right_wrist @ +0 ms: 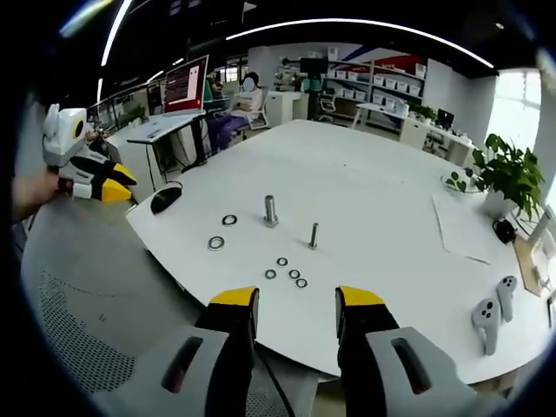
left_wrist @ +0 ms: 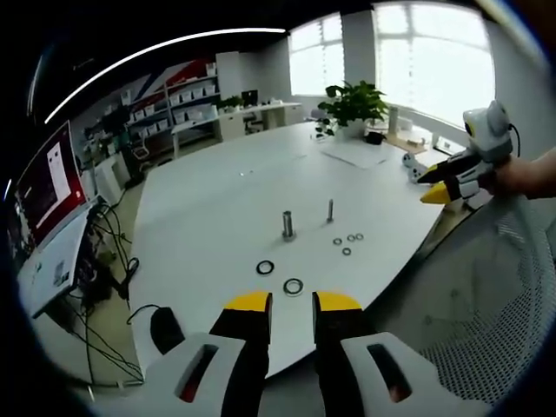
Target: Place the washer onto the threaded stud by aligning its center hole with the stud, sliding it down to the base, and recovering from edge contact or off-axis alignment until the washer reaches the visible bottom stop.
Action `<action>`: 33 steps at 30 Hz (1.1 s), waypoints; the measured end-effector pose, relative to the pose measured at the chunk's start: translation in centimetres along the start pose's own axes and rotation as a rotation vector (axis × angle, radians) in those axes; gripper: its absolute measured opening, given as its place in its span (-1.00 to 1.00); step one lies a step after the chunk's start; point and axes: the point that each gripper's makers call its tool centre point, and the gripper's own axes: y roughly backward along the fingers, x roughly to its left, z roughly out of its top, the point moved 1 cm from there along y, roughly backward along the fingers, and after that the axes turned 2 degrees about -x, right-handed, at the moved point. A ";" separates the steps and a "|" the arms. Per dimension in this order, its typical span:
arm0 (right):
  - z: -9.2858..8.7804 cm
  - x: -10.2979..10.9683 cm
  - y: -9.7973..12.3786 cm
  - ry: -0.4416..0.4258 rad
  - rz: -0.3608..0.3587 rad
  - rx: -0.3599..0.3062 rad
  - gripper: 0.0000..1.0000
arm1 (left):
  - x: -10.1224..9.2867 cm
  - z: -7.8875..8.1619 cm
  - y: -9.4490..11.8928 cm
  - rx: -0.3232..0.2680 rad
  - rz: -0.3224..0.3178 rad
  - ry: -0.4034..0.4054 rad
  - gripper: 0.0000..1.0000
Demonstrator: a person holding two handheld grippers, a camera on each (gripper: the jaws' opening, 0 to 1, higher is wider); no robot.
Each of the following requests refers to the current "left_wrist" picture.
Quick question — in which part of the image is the computer monitor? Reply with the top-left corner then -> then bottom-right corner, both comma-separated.
14,120 -> 90,262

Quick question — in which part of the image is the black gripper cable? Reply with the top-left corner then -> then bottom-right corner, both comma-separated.
506,122 -> 523,158

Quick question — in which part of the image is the dark office chair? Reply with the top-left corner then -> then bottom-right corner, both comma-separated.
242,111 -> 263,135

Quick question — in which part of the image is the white game controller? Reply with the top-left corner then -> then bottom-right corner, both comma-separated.
400,152 -> 430,184

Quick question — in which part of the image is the wooden tray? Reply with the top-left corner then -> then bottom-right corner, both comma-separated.
385,133 -> 430,156

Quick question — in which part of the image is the white mesh office chair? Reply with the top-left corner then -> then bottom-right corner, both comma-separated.
414,190 -> 556,403

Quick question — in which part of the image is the small green potted plant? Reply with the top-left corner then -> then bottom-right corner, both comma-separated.
215,95 -> 245,116

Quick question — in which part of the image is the bundle of black floor cables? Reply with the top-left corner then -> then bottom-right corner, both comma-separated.
64,197 -> 147,387

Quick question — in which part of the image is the white office desk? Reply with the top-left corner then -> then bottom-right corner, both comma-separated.
215,101 -> 304,142

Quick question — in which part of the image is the thick metal threaded stud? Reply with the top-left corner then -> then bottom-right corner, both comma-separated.
281,209 -> 297,241

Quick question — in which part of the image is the black computer mouse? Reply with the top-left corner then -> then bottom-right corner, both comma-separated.
149,306 -> 185,355

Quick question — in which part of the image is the storage shelf with white bins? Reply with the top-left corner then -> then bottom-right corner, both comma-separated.
123,63 -> 222,147

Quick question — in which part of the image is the large metal washer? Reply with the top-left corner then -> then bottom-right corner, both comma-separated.
282,278 -> 306,298

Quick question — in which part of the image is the black mouse cable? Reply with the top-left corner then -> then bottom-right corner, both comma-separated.
126,303 -> 162,326

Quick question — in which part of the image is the white tall cabinet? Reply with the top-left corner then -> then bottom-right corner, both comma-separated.
215,50 -> 245,102

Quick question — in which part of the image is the white paper sheet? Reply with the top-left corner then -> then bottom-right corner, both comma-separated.
320,139 -> 391,169

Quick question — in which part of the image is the white side desk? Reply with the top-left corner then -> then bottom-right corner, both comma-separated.
16,207 -> 97,319

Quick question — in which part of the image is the ceiling light strip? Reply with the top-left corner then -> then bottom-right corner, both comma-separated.
43,27 -> 288,125

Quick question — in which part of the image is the large green potted plant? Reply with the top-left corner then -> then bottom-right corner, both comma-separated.
315,79 -> 391,141

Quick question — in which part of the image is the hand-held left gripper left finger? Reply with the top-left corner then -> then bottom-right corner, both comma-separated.
143,290 -> 275,417

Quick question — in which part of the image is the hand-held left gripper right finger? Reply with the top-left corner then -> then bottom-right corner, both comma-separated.
311,289 -> 479,417

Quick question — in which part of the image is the person's right hand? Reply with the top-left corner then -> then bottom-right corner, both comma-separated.
479,152 -> 534,200

